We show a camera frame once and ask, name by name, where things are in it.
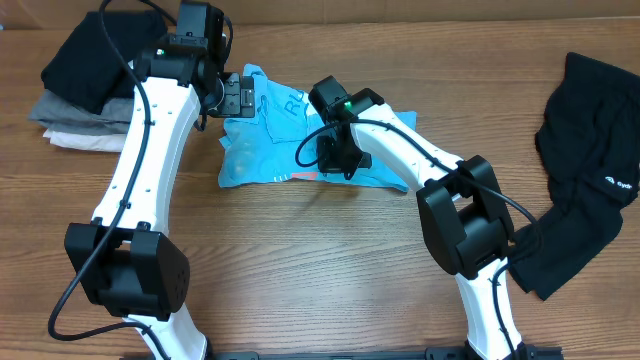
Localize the light blue printed t-shirt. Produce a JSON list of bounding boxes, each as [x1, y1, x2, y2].
[[218, 64, 408, 192]]

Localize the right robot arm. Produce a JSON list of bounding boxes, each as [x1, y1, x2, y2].
[[309, 76, 526, 359]]

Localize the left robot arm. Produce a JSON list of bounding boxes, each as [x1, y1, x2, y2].
[[64, 1, 256, 359]]

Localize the folded grey shirt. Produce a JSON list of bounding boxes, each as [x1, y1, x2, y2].
[[28, 90, 134, 136]]

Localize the folded beige shirt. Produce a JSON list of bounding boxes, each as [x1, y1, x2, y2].
[[43, 129, 126, 153]]

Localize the folded black shirt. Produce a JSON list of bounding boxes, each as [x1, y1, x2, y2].
[[41, 10, 167, 114]]

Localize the black garment on right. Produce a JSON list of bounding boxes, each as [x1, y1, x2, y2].
[[510, 52, 639, 300]]

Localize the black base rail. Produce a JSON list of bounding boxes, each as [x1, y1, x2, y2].
[[212, 345, 564, 360]]

